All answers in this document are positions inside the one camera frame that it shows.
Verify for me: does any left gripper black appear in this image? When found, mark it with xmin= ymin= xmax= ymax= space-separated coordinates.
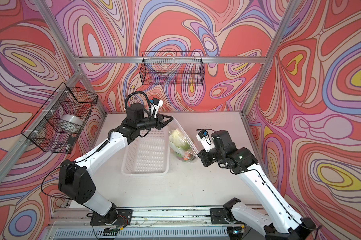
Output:
xmin=135 ymin=113 xmax=173 ymax=132

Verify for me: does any green toy lettuce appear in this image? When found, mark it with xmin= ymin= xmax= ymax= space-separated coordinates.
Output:
xmin=169 ymin=129 xmax=191 ymax=153

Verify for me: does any clear zip top bag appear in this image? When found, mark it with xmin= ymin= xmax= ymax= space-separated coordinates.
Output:
xmin=167 ymin=118 xmax=197 ymax=163

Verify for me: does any white plastic perforated basket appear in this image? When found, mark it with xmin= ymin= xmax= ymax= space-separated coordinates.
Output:
xmin=121 ymin=127 xmax=170 ymax=177

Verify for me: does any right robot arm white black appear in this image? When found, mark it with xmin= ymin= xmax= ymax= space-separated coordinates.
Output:
xmin=196 ymin=129 xmax=318 ymax=240

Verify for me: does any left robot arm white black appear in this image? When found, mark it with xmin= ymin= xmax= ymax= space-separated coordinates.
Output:
xmin=58 ymin=104 xmax=174 ymax=225

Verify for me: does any small black device in basket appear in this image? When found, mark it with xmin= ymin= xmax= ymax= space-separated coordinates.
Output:
xmin=67 ymin=135 xmax=76 ymax=148

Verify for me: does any white roll in basket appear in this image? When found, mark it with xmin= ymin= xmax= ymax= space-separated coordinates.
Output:
xmin=58 ymin=115 xmax=83 ymax=133

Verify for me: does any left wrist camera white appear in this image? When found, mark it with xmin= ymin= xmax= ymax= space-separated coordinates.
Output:
xmin=149 ymin=98 xmax=164 ymax=119

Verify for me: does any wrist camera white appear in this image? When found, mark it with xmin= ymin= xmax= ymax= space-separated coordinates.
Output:
xmin=149 ymin=98 xmax=164 ymax=119
xmin=196 ymin=129 xmax=215 ymax=153

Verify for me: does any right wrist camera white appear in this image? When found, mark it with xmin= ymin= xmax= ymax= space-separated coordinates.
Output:
xmin=196 ymin=129 xmax=215 ymax=153

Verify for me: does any black wire basket back wall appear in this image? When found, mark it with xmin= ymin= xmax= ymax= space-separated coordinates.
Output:
xmin=139 ymin=50 xmax=205 ymax=86

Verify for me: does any black wire basket wall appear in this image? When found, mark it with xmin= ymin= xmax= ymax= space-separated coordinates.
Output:
xmin=21 ymin=83 xmax=98 ymax=154
xmin=139 ymin=50 xmax=205 ymax=86

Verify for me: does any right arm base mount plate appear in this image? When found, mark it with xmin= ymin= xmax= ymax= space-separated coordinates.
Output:
xmin=206 ymin=208 xmax=246 ymax=226

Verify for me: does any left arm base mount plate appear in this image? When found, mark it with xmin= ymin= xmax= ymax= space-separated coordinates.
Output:
xmin=90 ymin=209 xmax=133 ymax=227

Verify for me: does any black wire basket left wall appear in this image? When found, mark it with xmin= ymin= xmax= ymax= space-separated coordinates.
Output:
xmin=21 ymin=83 xmax=98 ymax=154

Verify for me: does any aluminium front rail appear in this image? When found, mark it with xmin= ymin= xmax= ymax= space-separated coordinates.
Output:
xmin=38 ymin=205 xmax=304 ymax=240

